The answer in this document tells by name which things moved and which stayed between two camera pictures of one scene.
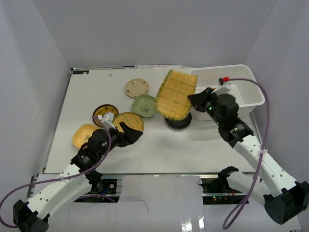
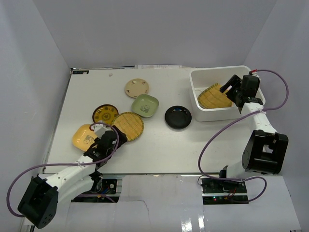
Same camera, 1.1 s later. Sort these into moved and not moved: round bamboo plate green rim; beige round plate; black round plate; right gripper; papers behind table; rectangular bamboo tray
Moved: rectangular bamboo tray; right gripper
Not moved: beige round plate; black round plate; papers behind table; round bamboo plate green rim
